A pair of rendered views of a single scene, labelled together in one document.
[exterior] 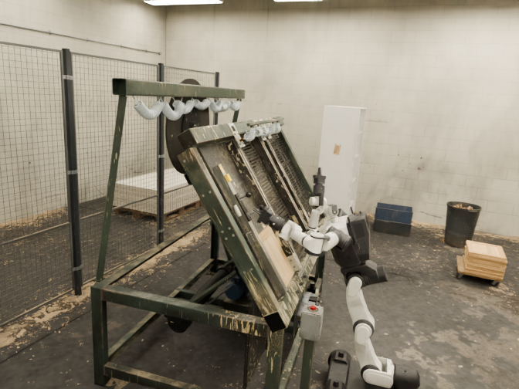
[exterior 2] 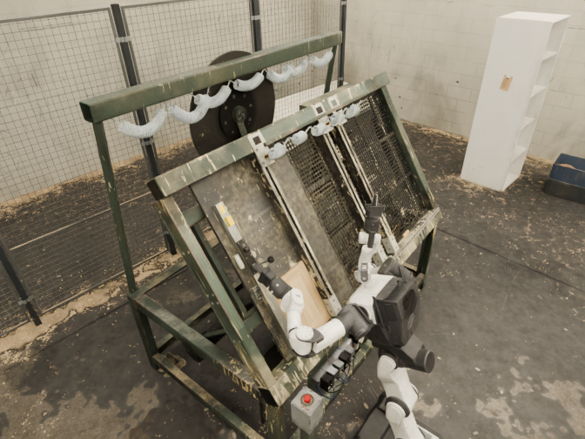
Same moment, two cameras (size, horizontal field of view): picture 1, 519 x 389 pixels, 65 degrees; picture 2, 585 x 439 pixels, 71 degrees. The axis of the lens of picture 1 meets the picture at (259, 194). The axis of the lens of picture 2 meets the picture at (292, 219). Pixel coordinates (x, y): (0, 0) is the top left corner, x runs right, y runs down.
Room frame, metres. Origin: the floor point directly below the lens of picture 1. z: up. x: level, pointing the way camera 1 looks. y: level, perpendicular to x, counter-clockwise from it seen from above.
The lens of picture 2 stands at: (1.09, -0.79, 2.80)
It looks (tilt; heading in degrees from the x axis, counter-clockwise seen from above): 34 degrees down; 23
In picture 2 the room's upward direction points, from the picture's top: 2 degrees counter-clockwise
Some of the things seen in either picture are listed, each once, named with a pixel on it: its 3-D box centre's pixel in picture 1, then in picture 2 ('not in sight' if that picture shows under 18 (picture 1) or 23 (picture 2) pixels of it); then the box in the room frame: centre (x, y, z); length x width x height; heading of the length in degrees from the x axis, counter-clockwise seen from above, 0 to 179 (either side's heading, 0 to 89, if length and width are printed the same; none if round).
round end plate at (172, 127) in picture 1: (191, 127); (238, 113); (3.44, 0.60, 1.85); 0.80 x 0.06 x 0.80; 164
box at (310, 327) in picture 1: (311, 322); (307, 410); (2.19, -0.36, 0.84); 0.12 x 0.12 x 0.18; 74
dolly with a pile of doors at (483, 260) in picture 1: (479, 262); not in sight; (5.00, -2.94, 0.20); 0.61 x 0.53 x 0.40; 157
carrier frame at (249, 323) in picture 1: (235, 287); (299, 287); (3.43, 0.17, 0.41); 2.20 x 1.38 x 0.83; 164
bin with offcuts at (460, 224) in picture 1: (460, 224); not in sight; (6.26, -3.26, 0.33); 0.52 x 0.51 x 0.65; 157
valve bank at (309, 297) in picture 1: (310, 308); (341, 363); (2.63, -0.42, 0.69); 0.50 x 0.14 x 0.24; 164
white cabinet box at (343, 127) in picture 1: (339, 167); (509, 105); (6.86, -1.34, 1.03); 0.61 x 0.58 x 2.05; 157
